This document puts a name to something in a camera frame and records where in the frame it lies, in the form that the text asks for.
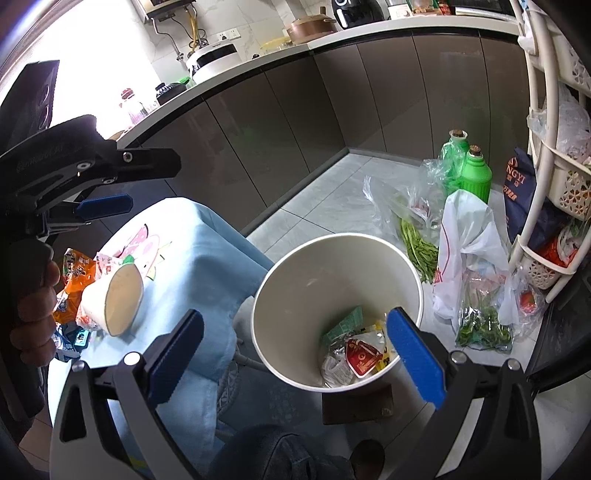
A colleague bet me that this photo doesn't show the green bottle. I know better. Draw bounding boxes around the green bottle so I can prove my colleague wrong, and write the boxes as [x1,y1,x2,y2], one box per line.
[440,129,470,195]
[459,145,493,203]

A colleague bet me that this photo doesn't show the white paper cup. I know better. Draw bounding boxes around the white paper cup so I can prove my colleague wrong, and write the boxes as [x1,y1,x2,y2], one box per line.
[75,263,143,337]

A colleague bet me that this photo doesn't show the white round trash bin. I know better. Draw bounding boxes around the white round trash bin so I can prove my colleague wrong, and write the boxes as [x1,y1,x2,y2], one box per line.
[250,233,425,393]

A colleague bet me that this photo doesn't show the dark blue shopping bag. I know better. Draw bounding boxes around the dark blue shopping bag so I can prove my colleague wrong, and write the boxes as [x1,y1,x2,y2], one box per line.
[502,147,562,252]

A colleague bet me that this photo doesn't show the brown pot with lid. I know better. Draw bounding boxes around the brown pot with lid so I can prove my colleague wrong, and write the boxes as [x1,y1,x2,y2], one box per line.
[287,14,338,45]

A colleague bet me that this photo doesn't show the green bottle rear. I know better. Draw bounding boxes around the green bottle rear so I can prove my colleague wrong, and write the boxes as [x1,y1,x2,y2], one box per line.
[440,129,470,195]

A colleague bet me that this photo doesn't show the white plastic bag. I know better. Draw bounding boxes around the white plastic bag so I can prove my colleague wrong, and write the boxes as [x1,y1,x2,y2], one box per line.
[433,190,517,331]

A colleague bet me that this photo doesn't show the green bottle front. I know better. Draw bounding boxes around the green bottle front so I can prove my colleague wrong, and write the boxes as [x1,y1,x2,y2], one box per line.
[459,145,493,203]

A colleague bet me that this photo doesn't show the black air fryer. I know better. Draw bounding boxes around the black air fryer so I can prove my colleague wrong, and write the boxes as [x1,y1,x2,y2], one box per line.
[332,0,385,29]

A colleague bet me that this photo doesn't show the grey kitchen cabinets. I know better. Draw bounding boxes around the grey kitchen cabinets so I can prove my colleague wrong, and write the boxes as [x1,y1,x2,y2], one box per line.
[98,28,529,232]

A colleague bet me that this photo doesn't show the white plastic storage rack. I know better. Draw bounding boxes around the white plastic storage rack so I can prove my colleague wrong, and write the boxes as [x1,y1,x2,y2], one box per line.
[510,1,590,303]

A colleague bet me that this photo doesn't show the white rice cooker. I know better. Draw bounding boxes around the white rice cooker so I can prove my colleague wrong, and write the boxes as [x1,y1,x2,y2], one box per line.
[186,42,242,84]

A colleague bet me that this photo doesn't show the small blue wrapper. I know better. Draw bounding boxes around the small blue wrapper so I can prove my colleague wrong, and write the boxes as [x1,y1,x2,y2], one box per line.
[52,322,90,362]

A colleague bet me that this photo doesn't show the clear bag with green beans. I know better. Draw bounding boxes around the clear bag with green beans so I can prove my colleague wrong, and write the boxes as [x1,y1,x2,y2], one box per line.
[363,159,446,283]

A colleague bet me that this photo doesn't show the person's left hand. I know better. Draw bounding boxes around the person's left hand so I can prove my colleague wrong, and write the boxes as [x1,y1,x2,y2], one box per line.
[10,261,60,367]

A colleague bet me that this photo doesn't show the red sauce packet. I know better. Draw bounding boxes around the red sauce packet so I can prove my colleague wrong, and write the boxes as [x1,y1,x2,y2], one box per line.
[346,338,390,379]

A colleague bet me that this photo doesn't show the blue cartoon tablecloth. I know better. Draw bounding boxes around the blue cartoon tablecloth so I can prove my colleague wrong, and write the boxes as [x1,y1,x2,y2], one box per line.
[81,197,273,474]

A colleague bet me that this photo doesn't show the orange snack wrapper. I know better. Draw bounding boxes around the orange snack wrapper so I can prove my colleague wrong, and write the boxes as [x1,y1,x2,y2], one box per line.
[52,248,96,325]

